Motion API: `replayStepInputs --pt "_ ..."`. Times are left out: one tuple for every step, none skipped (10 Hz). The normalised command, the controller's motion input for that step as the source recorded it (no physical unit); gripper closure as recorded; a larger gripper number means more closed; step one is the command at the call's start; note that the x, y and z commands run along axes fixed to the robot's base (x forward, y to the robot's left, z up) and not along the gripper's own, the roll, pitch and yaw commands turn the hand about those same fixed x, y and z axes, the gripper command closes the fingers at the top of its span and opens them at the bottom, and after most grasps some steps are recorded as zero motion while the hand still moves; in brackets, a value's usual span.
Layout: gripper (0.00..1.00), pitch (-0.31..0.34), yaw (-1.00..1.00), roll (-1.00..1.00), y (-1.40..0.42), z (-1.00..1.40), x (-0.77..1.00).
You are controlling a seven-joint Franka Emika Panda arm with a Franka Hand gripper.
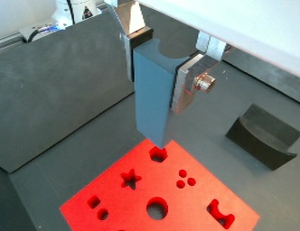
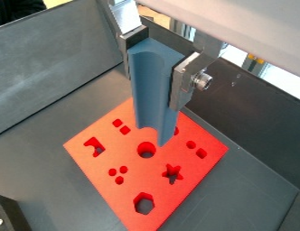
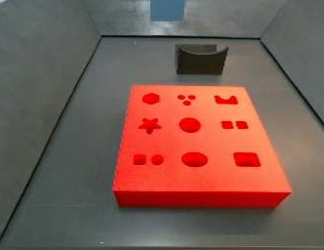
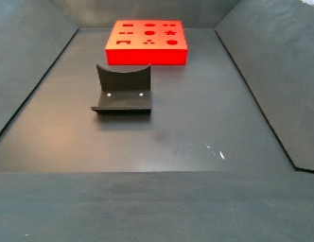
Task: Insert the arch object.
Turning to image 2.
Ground red shape sorting board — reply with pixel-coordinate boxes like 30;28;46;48
65;100;228;231

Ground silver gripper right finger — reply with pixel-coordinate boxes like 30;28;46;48
169;31;225;111

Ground blue arch block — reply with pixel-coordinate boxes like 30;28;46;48
127;38;184;146

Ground black box corner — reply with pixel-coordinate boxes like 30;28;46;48
0;195;31;231

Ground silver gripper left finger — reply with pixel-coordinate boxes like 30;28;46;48
106;0;149;79

